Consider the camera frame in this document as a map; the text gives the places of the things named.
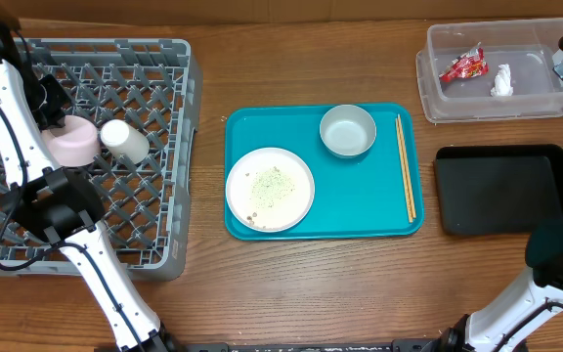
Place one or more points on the wooden chopstick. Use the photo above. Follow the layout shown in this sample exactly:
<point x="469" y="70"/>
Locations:
<point x="404" y="169"/>
<point x="409" y="178"/>

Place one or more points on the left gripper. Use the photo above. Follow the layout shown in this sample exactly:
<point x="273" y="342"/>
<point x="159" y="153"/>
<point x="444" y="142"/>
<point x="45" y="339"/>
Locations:
<point x="56" y="117"/>

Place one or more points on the red snack wrapper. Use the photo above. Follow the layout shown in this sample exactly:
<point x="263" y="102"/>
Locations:
<point x="470" y="64"/>

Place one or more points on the white cup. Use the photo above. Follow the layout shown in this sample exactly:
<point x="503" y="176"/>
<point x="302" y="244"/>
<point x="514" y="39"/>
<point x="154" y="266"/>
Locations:
<point x="122" y="139"/>

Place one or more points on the white tissue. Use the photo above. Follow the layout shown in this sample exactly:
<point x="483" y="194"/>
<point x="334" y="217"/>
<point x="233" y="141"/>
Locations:
<point x="502" y="82"/>

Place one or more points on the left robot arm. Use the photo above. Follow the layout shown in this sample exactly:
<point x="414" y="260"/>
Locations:
<point x="60" y="206"/>

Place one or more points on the right wooden chopstick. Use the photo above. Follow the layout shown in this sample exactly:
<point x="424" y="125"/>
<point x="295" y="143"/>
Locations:
<point x="409" y="178"/>

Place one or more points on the grey bowl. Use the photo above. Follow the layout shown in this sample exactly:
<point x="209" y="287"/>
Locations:
<point x="347" y="131"/>

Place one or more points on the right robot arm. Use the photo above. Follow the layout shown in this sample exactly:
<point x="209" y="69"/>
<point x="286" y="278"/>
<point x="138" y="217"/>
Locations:
<point x="532" y="299"/>

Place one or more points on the teal serving tray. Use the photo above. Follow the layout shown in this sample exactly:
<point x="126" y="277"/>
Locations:
<point x="359" y="197"/>

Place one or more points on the large white plate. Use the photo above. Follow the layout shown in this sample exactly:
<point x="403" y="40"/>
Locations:
<point x="270" y="190"/>

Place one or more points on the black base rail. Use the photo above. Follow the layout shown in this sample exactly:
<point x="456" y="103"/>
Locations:
<point x="397" y="345"/>

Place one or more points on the clear plastic bin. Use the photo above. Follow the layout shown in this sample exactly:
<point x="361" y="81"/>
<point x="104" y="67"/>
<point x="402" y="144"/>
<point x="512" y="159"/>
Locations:
<point x="530" y="47"/>

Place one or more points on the small pink bowl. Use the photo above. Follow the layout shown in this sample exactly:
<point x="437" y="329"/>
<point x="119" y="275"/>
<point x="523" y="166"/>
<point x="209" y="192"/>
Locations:
<point x="75" y="144"/>

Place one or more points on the black plastic tray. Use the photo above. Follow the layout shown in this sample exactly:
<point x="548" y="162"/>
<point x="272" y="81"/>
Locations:
<point x="489" y="190"/>

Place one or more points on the left wooden chopstick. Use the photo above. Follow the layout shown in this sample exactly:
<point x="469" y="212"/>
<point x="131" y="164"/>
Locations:
<point x="404" y="169"/>

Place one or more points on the grey plastic dish rack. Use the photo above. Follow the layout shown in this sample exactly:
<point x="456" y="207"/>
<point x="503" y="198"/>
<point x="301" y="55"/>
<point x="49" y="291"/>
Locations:
<point x="154" y="85"/>

